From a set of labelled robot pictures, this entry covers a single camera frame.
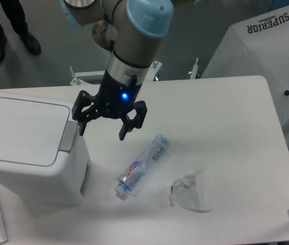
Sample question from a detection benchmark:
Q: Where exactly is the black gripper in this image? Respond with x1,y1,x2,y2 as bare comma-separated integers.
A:
72,71,147,141

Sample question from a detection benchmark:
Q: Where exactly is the white push-lid trash can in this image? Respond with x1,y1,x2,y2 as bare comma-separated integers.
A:
0,92,91,205

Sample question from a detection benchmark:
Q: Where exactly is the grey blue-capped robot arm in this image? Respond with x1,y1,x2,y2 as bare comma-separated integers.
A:
61,1,186,139

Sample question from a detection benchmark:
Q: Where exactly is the clear plastic water bottle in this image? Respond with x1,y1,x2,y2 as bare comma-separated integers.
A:
114,134,170,198

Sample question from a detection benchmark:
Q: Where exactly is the crumpled clear plastic wrapper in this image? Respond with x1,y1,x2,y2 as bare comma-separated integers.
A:
170,168,213,213

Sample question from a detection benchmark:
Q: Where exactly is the white Superior umbrella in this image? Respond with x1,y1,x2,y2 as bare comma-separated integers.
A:
202,5,289,125

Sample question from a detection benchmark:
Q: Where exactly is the white pedestal base frame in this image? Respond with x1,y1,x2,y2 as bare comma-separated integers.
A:
70,60,163,86

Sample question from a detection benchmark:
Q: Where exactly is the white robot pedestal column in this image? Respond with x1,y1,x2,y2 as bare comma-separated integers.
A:
92,20,118,52

